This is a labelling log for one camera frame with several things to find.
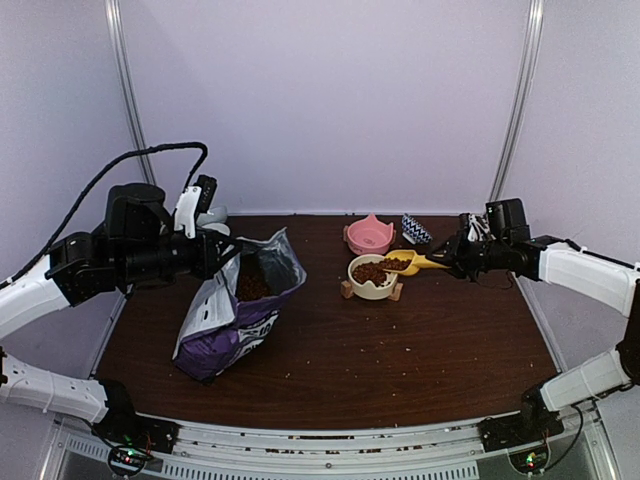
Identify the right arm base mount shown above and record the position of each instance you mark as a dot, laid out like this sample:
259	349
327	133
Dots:
520	440

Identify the brown kibble in cream bowl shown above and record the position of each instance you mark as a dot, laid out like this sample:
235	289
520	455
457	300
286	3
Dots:
369	272

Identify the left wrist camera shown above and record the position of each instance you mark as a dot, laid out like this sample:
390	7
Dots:
193	201

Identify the right aluminium corner post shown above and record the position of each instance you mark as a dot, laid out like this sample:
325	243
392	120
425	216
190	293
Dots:
525	77

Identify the dark blue white bowl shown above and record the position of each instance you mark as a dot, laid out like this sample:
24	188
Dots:
219	228

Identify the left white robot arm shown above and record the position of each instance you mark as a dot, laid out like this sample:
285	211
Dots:
138	243

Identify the brown kibble in scoop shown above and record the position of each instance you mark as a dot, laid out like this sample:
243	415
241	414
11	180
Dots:
394	264

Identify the aluminium corner post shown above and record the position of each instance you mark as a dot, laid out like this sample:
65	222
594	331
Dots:
118	42
525	77

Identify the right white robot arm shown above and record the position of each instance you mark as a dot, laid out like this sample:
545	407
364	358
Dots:
500	239

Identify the pink cat-ear pet bowl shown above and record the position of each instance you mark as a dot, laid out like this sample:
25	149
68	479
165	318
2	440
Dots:
369	236

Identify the cream cat-ear pet bowl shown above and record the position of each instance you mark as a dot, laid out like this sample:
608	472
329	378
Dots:
391	277

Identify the blue white patterned bowl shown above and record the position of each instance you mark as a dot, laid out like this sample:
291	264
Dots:
414	232

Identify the wooden bowl stand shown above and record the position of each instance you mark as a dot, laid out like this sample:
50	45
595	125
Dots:
370	292

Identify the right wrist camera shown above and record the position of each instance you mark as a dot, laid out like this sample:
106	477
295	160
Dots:
475	227

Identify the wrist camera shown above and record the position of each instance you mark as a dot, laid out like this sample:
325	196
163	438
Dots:
475	227
193	201

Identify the left aluminium corner post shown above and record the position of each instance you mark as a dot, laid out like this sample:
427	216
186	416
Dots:
118	42

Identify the front aluminium frame rail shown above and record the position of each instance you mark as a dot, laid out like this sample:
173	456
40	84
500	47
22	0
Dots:
451	450

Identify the purple pet food bag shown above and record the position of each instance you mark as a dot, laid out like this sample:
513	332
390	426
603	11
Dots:
220	328

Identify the light green ribbed bowl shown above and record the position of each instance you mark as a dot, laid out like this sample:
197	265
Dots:
217	214

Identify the yellow plastic food scoop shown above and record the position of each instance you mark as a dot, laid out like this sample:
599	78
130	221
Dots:
418	262

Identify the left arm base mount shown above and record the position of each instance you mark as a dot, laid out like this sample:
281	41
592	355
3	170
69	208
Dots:
131	451

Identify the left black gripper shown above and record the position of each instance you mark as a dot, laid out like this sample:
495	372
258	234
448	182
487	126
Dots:
207	262

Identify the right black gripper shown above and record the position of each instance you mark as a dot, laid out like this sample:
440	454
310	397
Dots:
456	248

